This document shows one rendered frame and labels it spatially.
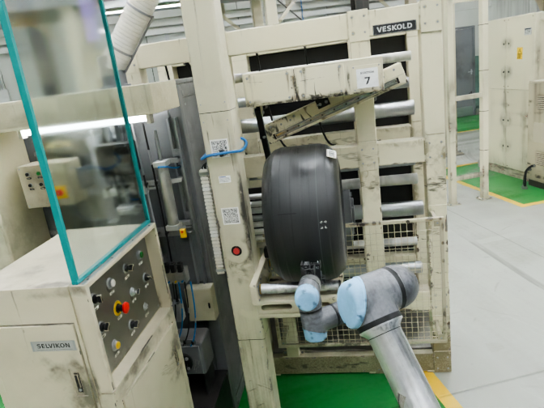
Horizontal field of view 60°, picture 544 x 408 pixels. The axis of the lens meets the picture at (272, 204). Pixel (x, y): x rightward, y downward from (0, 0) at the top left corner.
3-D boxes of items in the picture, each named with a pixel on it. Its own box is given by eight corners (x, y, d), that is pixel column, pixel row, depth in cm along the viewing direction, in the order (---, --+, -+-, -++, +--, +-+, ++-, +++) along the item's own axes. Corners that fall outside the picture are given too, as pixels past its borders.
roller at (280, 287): (260, 287, 205) (259, 296, 202) (258, 282, 202) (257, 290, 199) (341, 283, 199) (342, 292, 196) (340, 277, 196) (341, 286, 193)
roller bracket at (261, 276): (252, 306, 198) (248, 285, 195) (266, 266, 236) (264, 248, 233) (260, 306, 197) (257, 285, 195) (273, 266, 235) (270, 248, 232)
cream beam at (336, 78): (246, 108, 211) (241, 74, 207) (256, 103, 235) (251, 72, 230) (384, 91, 200) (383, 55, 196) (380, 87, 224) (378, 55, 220)
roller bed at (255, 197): (244, 250, 246) (236, 196, 238) (250, 240, 260) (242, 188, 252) (282, 248, 243) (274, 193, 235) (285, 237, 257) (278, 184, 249)
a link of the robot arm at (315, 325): (341, 334, 155) (335, 303, 153) (312, 346, 150) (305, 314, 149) (329, 328, 162) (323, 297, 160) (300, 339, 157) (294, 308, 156)
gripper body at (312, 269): (321, 259, 173) (319, 269, 161) (324, 282, 174) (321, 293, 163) (300, 261, 174) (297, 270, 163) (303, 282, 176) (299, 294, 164)
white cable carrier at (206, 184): (217, 274, 210) (198, 169, 196) (219, 269, 214) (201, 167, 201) (227, 274, 209) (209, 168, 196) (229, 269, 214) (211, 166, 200)
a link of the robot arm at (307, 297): (296, 316, 149) (291, 291, 148) (299, 303, 160) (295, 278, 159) (320, 312, 148) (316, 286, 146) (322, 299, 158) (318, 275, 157)
